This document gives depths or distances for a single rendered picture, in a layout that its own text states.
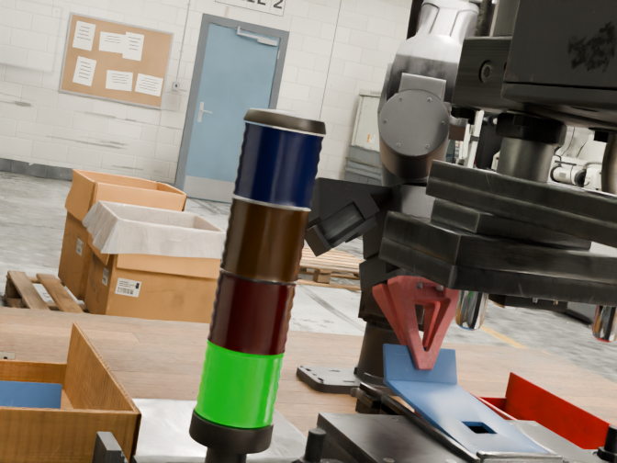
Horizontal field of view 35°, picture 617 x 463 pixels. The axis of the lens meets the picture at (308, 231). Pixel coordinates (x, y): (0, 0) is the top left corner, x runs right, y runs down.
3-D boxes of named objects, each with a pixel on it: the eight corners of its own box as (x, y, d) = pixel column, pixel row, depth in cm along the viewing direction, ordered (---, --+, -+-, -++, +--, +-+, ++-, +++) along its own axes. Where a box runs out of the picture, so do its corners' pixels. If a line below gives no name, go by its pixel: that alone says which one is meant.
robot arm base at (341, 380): (479, 335, 115) (448, 321, 121) (330, 323, 107) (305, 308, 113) (465, 400, 116) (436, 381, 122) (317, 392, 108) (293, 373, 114)
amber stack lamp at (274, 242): (280, 267, 48) (292, 202, 48) (310, 285, 45) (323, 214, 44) (208, 259, 47) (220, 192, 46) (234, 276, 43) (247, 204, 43)
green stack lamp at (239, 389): (256, 401, 49) (267, 338, 49) (284, 429, 46) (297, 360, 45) (185, 399, 47) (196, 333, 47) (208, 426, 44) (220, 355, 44)
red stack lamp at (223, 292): (268, 335, 49) (279, 270, 48) (297, 357, 45) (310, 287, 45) (196, 330, 47) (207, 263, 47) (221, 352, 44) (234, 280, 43)
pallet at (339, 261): (340, 266, 832) (343, 251, 830) (393, 294, 741) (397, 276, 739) (207, 251, 784) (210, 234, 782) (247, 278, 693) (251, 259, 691)
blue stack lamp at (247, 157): (293, 198, 48) (305, 132, 47) (324, 210, 44) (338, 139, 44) (220, 188, 46) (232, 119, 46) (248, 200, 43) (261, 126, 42)
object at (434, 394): (445, 379, 83) (454, 347, 83) (554, 462, 70) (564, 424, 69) (375, 376, 81) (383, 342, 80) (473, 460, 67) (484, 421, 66)
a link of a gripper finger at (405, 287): (403, 364, 77) (398, 251, 80) (360, 375, 83) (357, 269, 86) (474, 368, 80) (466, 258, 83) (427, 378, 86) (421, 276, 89)
